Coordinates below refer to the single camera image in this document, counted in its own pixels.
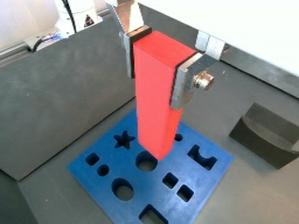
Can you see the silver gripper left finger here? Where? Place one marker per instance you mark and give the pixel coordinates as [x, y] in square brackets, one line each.
[132, 28]

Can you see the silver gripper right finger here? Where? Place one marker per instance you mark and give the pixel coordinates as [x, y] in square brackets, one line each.
[191, 73]

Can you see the red rectangular block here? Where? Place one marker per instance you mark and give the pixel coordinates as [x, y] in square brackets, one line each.
[157, 55]

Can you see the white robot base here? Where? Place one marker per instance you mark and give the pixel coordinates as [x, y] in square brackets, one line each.
[77, 15]

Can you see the black angled block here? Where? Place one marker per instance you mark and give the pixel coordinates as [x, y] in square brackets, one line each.
[268, 135]

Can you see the dark grey foam panel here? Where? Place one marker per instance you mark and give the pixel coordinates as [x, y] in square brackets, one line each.
[56, 93]

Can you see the blue shape sorter board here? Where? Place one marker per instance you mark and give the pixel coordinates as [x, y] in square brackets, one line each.
[139, 189]

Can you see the aluminium frame rail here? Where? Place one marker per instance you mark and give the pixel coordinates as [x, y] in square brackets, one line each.
[13, 51]

